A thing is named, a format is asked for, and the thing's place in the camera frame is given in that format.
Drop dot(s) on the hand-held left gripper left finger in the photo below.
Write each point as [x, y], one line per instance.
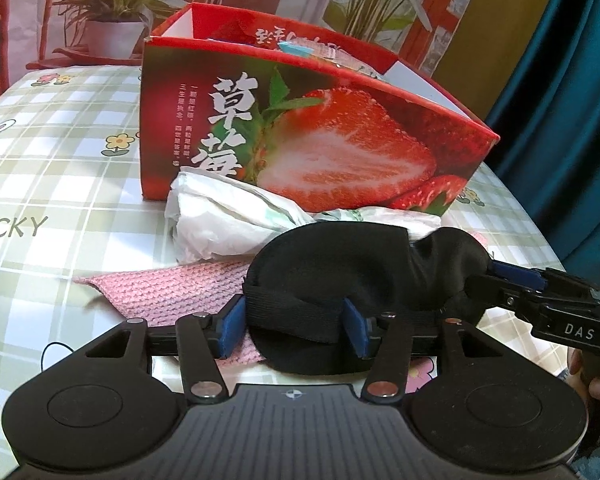
[230, 324]

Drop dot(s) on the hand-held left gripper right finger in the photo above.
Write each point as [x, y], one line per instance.
[355, 326]

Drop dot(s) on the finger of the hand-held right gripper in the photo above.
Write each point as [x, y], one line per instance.
[517, 272]
[495, 292]

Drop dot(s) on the black sleep eye mask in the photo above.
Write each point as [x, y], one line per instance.
[340, 265]

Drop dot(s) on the pink knitted cloth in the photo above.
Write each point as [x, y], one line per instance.
[175, 287]

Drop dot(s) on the white plastic bag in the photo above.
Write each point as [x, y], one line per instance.
[215, 215]

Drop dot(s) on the red strawberry print box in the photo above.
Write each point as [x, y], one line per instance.
[330, 125]

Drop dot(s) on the teal curtain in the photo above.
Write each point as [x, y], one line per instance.
[565, 110]

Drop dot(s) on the green checked tablecloth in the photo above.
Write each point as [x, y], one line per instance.
[60, 170]

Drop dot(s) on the clear plastic wrapper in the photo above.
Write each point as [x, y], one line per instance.
[305, 51]

